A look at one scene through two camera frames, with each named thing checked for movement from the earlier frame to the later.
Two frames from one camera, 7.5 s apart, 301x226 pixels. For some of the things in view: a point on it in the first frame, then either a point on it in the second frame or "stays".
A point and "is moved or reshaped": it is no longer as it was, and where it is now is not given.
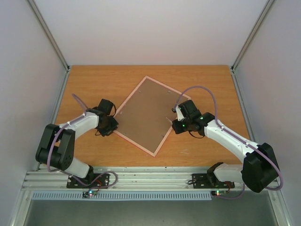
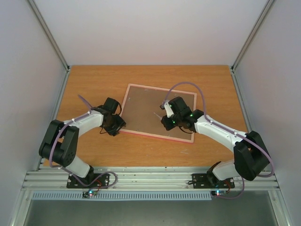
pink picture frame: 146,118 is moved or reshaped
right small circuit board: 218,192 stays
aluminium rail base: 123,178 stays
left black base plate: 101,182 stays
